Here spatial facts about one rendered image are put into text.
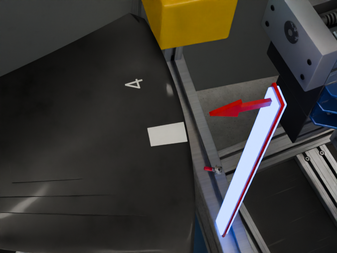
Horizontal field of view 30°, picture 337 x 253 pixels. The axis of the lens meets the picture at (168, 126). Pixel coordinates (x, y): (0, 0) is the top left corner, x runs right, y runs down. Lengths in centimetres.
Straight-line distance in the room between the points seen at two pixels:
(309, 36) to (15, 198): 50
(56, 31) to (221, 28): 77
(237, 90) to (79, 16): 69
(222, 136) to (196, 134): 99
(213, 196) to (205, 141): 9
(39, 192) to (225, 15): 40
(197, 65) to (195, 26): 100
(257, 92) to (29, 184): 156
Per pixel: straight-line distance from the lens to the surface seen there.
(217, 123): 194
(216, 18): 82
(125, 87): 54
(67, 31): 155
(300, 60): 92
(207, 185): 88
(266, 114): 59
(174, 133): 53
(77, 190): 51
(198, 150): 90
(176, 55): 97
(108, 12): 153
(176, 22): 80
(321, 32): 89
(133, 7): 153
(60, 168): 51
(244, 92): 202
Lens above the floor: 165
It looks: 60 degrees down
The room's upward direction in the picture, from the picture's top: 9 degrees clockwise
